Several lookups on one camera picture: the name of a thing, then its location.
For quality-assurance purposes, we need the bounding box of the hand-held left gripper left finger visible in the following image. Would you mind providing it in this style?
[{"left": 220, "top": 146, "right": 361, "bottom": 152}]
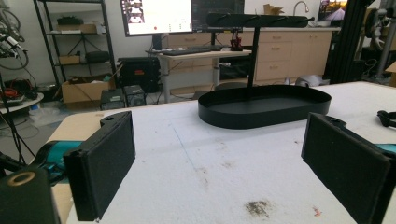
[{"left": 63, "top": 110, "right": 136, "bottom": 222}]

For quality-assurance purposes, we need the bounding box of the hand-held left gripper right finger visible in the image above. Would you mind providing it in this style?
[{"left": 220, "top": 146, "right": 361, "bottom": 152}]
[{"left": 301, "top": 112, "right": 396, "bottom": 224}]

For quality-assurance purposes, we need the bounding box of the black jewelry stand with tray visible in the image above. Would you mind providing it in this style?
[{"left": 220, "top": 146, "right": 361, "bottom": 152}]
[{"left": 197, "top": 12, "right": 332, "bottom": 130}]

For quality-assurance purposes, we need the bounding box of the black object at table edge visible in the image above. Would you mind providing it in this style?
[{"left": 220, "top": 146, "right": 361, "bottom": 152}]
[{"left": 376, "top": 109, "right": 396, "bottom": 128}]

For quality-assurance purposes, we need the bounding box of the small black equipment box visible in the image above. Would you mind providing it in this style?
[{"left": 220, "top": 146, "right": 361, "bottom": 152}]
[
  {"left": 100, "top": 88, "right": 127, "bottom": 111},
  {"left": 122, "top": 84, "right": 148, "bottom": 108}
]

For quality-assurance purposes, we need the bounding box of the open cardboard box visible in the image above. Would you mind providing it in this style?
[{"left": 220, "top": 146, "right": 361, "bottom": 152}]
[{"left": 61, "top": 63, "right": 123, "bottom": 105}]

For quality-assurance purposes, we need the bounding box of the black desktop computer case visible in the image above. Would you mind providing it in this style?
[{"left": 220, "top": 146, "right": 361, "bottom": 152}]
[{"left": 117, "top": 56, "right": 162, "bottom": 93}]

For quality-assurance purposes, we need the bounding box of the round white side table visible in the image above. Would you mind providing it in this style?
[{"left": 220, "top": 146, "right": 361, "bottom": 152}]
[{"left": 0, "top": 91, "right": 45, "bottom": 115}]

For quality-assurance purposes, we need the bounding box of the white felt table mat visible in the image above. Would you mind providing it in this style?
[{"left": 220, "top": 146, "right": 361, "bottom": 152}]
[{"left": 65, "top": 81, "right": 396, "bottom": 224}]

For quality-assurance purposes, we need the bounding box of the wooden cabinet with drawers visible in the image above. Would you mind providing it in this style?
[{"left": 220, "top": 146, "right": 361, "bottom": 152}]
[{"left": 167, "top": 27, "right": 342, "bottom": 86}]

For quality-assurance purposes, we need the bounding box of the black metal shelf rack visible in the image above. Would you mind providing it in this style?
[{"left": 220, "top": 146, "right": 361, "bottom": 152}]
[{"left": 33, "top": 0, "right": 117, "bottom": 91}]

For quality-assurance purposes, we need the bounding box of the white standing desk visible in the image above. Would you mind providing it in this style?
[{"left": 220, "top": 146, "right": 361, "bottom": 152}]
[{"left": 145, "top": 48, "right": 252, "bottom": 104}]

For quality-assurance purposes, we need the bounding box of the black keyboard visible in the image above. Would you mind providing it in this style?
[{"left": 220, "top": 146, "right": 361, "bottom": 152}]
[{"left": 161, "top": 46, "right": 213, "bottom": 57}]

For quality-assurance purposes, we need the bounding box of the computer monitor with bright screen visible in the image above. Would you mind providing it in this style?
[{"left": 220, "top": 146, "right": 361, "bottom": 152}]
[{"left": 120, "top": 0, "right": 194, "bottom": 37}]

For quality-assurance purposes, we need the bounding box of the small red and black figure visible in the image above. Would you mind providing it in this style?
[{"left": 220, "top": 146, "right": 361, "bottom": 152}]
[{"left": 230, "top": 31, "right": 244, "bottom": 52}]

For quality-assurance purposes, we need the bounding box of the silver gooseneck faucet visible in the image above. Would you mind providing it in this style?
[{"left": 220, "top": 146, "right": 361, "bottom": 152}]
[{"left": 292, "top": 0, "right": 310, "bottom": 17}]

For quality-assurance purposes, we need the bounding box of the computer monitor with dark screen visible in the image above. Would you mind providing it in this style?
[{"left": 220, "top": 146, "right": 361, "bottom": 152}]
[{"left": 191, "top": 0, "right": 246, "bottom": 34}]

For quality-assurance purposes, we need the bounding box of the black aluminium frame post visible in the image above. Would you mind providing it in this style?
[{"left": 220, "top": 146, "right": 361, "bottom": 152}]
[{"left": 330, "top": 0, "right": 375, "bottom": 84}]

